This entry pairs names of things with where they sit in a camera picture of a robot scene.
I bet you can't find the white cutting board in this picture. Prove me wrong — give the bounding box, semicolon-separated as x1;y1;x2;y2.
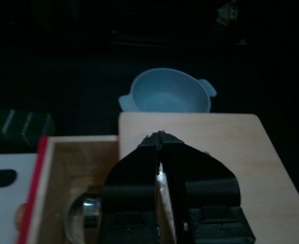
0;152;40;244

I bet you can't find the wooden drawer with red front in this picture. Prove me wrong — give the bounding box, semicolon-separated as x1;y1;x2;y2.
13;134;123;244

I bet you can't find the wooden drawer box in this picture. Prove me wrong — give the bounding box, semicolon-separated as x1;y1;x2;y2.
119;112;299;244

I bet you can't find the round metal dough cutter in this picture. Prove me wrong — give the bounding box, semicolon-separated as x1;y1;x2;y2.
65;185;105;244

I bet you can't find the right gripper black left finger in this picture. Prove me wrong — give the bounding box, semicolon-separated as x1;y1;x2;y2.
97;132;163;244

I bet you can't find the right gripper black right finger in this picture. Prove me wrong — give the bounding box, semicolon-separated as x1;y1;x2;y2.
160;132;257;244

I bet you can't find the light blue plastic bowl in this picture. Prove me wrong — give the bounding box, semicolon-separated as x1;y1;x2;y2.
117;67;219;113

